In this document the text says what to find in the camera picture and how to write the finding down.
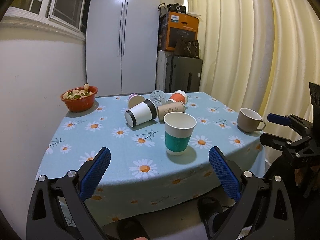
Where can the beige ceramic mug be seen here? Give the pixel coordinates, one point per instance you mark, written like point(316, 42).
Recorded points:
point(246, 123)

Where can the pile of pale strawberries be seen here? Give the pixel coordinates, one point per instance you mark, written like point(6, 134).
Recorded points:
point(76, 94)

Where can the blue daisy tablecloth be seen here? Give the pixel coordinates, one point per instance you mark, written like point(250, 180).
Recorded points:
point(120, 150)

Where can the red plastic bowl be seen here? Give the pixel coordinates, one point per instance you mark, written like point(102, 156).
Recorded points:
point(80, 103)

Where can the brown handbag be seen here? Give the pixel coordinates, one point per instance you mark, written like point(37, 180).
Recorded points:
point(187, 47)

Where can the teal and white paper cup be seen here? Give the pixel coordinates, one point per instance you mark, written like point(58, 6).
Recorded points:
point(178, 142)

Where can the white and black paper cup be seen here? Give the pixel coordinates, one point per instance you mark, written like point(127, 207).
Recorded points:
point(141, 112)

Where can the orange and black cardboard box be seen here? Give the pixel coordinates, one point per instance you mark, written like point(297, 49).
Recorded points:
point(181, 30)

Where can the clear glass cup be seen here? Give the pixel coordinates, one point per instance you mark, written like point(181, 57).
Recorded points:
point(157, 97)

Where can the cream curtain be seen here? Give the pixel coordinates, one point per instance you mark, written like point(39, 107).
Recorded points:
point(237, 42)

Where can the grey suitcase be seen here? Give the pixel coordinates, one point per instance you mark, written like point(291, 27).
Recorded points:
point(182, 72)

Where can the orange and white paper cup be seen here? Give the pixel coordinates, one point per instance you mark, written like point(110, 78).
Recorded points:
point(178, 97)

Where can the white wardrobe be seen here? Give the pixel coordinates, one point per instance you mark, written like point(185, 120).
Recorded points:
point(107, 42)

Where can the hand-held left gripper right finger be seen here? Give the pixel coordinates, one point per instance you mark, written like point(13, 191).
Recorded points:
point(225, 175)

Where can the black slipper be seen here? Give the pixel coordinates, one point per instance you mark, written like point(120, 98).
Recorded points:
point(208, 206)

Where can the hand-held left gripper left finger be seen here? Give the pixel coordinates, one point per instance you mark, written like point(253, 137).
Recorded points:
point(96, 172)

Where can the black camera bag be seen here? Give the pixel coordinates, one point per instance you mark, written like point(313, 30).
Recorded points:
point(177, 8)

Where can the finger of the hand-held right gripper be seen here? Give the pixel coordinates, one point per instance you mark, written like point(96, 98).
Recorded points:
point(277, 119)
point(272, 140)

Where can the white-framed window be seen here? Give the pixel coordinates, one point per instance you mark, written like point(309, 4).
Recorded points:
point(65, 2)

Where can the pink-rimmed paper cup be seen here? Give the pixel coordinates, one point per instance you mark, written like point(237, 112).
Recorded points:
point(135, 101)

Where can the brown kraft paper cup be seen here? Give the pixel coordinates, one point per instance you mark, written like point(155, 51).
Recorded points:
point(172, 109)

